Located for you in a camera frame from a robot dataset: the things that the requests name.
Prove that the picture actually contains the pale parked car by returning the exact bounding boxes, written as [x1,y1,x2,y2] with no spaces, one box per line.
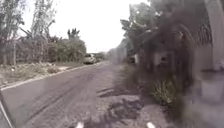
[83,53,98,65]

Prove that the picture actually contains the grey asphalt road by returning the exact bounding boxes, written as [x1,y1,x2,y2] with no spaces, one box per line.
[0,60,174,128]

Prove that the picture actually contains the dark leafy trees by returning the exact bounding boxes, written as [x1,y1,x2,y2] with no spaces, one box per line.
[109,0,208,88]

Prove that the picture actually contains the roadside weeds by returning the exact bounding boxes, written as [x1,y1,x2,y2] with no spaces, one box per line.
[126,64,188,111]

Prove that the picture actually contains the tall trees and bushes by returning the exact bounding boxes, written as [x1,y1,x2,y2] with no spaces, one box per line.
[0,0,88,66]

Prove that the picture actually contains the weedy grass verge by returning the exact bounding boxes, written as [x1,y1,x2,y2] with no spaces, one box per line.
[0,60,84,88]

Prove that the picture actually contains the grey concrete wall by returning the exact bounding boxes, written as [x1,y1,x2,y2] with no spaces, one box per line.
[186,0,224,128]

